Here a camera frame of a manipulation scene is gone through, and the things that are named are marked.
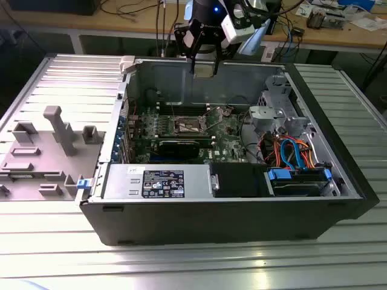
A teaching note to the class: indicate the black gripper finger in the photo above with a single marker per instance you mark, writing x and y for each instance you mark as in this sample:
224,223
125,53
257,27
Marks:
216,66
192,65

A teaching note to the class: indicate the silver CPU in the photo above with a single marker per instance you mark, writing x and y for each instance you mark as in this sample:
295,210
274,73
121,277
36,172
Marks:
203,72

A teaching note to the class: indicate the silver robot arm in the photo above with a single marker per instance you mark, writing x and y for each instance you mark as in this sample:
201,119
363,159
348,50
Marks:
255,39

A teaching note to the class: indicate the black RAM slot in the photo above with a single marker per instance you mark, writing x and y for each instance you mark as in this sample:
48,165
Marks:
187,108
181,137
187,114
187,111
187,105

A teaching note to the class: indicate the CPU socket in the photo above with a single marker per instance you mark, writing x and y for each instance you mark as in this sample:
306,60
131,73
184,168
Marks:
189,126

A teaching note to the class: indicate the white label sheet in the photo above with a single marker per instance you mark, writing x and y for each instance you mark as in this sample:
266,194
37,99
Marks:
268,54

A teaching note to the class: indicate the silver drive cage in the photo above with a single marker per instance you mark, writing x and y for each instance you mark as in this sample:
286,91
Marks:
263,116

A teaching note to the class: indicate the green motherboard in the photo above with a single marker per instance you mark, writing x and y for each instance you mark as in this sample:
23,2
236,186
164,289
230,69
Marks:
223,142

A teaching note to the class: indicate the black graphics card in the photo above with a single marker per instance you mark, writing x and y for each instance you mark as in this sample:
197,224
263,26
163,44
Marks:
178,149

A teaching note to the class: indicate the black power adapter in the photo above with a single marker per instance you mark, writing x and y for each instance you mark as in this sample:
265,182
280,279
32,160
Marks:
297,31

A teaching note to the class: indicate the copper finned heat sink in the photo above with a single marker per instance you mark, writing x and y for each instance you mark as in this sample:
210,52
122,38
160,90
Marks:
316,18

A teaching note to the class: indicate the black plastic shroud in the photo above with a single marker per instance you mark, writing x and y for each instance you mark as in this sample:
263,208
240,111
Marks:
236,181

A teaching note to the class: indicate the silver metal component box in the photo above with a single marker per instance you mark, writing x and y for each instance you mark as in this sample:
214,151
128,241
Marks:
334,19

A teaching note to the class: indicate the silver power supply unit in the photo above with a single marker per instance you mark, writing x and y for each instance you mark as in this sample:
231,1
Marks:
127,181

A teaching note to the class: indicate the wooden workbench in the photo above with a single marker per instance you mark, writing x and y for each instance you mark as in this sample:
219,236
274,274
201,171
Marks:
60,22

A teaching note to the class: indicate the hard disk in blue carrier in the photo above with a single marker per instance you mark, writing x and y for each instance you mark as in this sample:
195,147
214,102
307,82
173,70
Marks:
290,184

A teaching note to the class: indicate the blue box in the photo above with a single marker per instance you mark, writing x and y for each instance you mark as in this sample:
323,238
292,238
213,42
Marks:
356,3

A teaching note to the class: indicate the white paper sheet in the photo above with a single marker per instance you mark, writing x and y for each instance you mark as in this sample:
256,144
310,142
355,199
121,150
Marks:
367,24

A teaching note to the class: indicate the black PC case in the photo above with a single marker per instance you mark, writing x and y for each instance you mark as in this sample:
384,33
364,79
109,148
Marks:
211,223

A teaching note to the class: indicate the black equipment box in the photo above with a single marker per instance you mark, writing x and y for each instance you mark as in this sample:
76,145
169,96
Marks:
45,6

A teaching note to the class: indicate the blue case latch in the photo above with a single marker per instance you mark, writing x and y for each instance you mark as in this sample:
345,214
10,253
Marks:
84,184

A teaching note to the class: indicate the grey parts rack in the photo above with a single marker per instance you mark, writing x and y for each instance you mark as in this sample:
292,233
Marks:
45,157

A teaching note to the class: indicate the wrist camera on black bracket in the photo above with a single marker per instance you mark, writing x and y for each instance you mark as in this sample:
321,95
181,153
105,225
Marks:
180,39

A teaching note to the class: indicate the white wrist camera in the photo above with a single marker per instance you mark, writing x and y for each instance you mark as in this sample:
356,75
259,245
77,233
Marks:
237,28

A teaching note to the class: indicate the grey drive bay frame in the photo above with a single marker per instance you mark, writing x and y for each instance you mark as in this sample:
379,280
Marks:
276,90

